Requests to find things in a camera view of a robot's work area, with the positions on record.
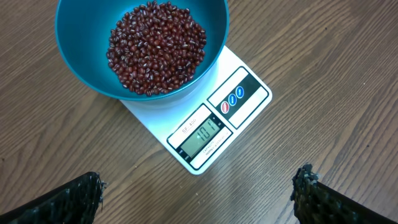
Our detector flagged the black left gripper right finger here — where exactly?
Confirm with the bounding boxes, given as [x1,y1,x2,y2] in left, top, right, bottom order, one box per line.
[290,164,397,224]

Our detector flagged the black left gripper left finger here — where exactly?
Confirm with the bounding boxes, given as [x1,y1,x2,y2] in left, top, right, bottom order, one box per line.
[1,172,106,224]

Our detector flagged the white digital kitchen scale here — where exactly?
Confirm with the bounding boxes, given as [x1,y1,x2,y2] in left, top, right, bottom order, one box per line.
[122,47,272,175]

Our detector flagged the red beans in bowl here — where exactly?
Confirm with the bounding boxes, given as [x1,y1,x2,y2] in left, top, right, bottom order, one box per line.
[106,1,206,96]

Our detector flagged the blue metal bowl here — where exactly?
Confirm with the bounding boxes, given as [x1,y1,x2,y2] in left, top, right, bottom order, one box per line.
[55,0,229,101]

